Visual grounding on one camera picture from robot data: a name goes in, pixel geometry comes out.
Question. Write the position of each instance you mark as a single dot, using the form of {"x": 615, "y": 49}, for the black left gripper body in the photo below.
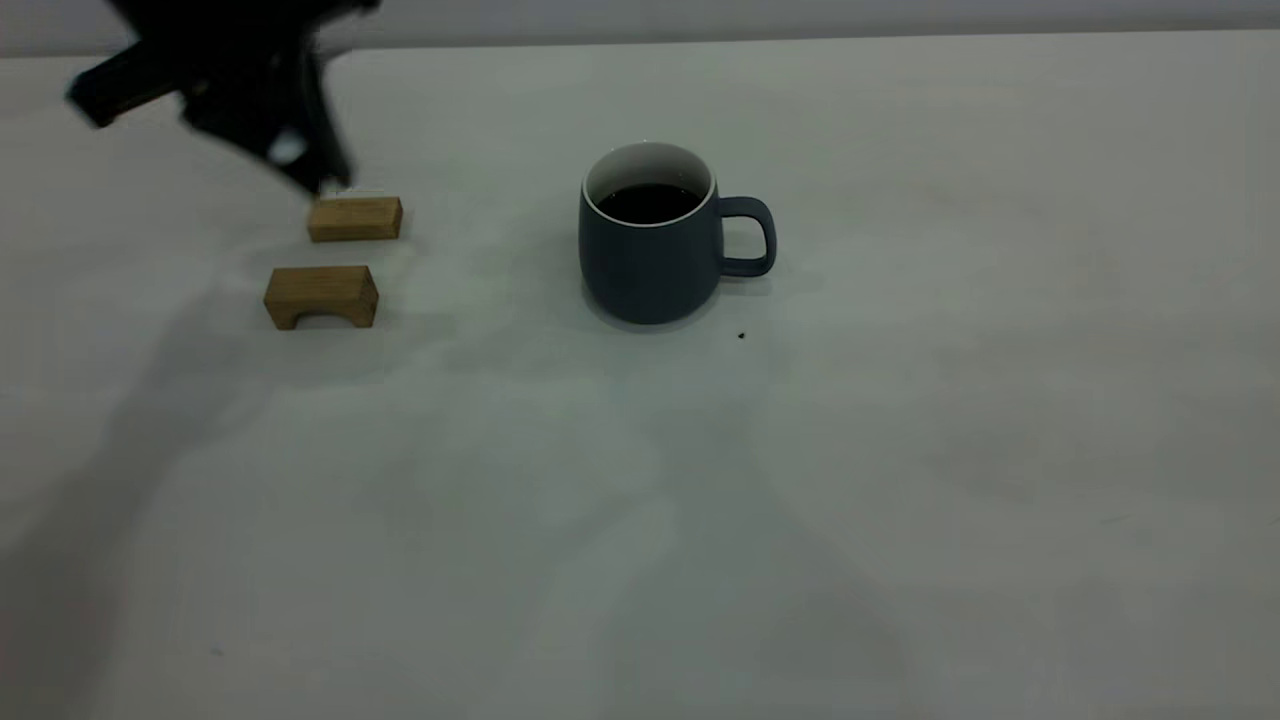
{"x": 250, "y": 85}

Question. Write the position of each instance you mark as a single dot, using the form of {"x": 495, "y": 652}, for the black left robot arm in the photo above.
{"x": 230, "y": 20}

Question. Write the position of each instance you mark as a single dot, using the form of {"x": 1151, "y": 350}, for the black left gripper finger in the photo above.
{"x": 250, "y": 142}
{"x": 328, "y": 150}

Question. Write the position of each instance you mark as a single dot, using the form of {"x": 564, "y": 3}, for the dark grey mug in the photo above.
{"x": 650, "y": 270}

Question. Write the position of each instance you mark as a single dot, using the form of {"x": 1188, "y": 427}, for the arched wooden block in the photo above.
{"x": 320, "y": 285}

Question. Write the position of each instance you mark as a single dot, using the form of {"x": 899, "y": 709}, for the rectangular wooden block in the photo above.
{"x": 355, "y": 220}

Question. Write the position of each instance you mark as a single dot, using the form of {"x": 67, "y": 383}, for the dark coffee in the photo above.
{"x": 650, "y": 205}

